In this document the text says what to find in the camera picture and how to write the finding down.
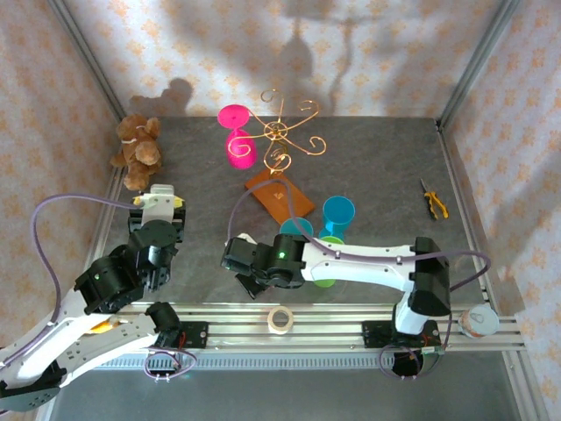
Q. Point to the light blue plastic wine glass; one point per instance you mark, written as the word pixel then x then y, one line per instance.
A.
pixel 293 227

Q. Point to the green plastic wine glass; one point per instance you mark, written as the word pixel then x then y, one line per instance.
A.
pixel 324 283

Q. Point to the pink plastic wine glass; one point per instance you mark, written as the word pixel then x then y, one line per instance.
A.
pixel 240 153

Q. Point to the deep blue plastic wine glass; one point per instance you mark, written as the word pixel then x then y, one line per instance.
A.
pixel 337 215

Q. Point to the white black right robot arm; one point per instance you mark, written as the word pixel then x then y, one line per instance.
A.
pixel 364 263

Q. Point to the beige masking tape roll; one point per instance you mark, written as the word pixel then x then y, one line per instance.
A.
pixel 272 322

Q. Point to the brown teddy bear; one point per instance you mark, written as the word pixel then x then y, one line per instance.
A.
pixel 138 149

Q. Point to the orange plastic object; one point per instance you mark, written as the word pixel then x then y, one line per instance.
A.
pixel 103 327

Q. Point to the yellow black pliers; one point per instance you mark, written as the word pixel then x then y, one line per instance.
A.
pixel 434 204

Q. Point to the tin can with silver lid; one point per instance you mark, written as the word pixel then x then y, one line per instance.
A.
pixel 478 321

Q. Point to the aluminium table side rail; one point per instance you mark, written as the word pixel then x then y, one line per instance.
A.
pixel 462 201
pixel 107 215

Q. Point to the aluminium mounting rail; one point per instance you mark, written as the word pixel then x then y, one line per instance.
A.
pixel 245 337

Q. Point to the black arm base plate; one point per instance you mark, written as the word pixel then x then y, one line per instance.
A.
pixel 374 335
pixel 195 335

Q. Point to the aluminium frame post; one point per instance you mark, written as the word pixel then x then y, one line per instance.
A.
pixel 87 57
pixel 477 57

